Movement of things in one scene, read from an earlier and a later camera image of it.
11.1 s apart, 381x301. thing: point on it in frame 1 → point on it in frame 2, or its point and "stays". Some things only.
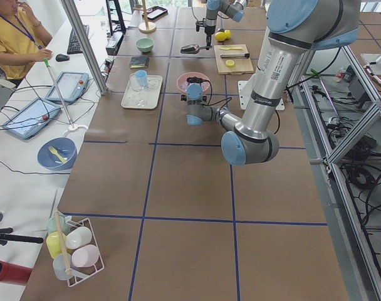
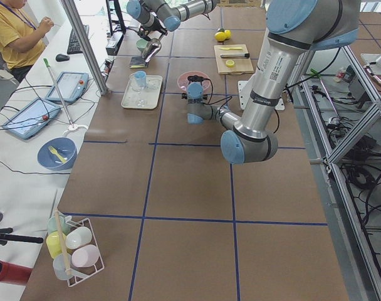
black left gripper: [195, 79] stays
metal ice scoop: [192, 49] → [153, 47]
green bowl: [145, 44] stays
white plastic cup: [78, 237] stays
